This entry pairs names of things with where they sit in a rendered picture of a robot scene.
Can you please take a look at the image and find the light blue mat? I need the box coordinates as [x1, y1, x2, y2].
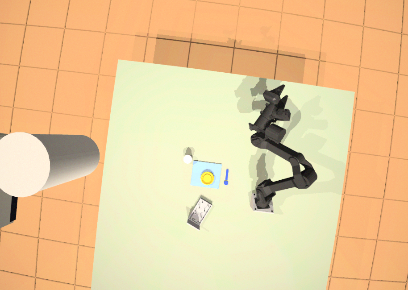
[190, 161, 222, 189]

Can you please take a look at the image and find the yellow plate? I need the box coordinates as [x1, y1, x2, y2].
[200, 172, 214, 185]

